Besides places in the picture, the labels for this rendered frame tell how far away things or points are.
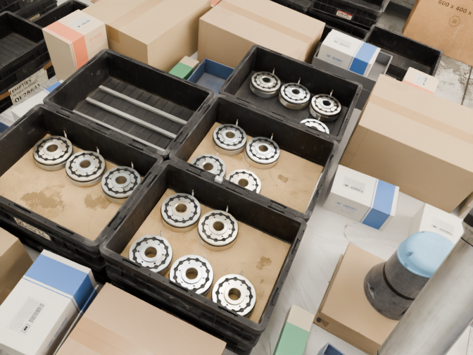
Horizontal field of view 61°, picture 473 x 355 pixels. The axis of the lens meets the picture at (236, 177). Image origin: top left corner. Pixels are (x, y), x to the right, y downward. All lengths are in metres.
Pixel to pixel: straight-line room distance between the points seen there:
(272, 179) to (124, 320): 0.55
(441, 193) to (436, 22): 2.38
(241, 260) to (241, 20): 0.96
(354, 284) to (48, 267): 0.75
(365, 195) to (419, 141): 0.24
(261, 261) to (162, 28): 0.92
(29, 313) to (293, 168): 0.77
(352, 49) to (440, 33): 2.10
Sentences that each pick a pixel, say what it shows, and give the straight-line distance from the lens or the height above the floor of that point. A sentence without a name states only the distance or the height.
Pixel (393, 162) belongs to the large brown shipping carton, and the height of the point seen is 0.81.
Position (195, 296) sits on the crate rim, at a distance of 0.88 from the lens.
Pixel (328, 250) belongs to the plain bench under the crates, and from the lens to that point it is 1.26.
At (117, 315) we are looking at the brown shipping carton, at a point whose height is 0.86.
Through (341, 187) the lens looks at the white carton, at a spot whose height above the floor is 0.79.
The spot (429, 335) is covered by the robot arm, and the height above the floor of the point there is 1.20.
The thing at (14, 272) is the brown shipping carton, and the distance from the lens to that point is 1.15.
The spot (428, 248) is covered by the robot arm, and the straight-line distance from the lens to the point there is 1.00.
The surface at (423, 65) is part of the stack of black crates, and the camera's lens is 2.54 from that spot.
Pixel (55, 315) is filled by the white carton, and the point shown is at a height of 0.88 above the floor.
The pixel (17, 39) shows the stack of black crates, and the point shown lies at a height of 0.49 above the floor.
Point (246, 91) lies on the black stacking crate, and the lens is 1.44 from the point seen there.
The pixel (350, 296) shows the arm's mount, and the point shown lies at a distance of 1.13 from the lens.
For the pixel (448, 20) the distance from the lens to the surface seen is 3.69.
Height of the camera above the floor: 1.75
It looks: 52 degrees down
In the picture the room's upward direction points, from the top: 11 degrees clockwise
